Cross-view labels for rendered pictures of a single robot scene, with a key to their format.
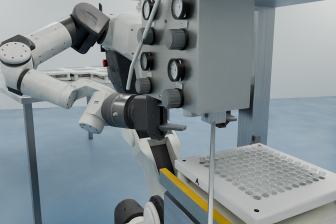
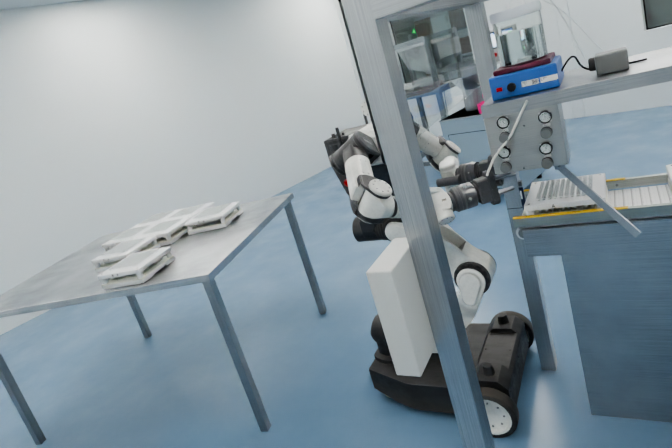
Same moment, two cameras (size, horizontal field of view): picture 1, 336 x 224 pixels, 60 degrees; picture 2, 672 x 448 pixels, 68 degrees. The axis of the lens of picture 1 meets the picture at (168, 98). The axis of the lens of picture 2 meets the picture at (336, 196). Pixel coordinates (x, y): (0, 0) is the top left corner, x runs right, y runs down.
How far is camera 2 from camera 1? 1.42 m
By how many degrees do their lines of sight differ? 31
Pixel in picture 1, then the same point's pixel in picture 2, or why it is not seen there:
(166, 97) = (548, 163)
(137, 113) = (482, 191)
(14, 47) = (378, 184)
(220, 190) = (573, 200)
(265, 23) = not seen: hidden behind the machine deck
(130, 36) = not seen: hidden behind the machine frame
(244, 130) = (509, 181)
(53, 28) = (363, 161)
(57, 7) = not seen: outside the picture
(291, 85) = (319, 153)
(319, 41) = (327, 86)
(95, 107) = (447, 203)
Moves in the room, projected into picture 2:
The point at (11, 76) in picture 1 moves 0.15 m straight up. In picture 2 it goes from (389, 206) to (377, 160)
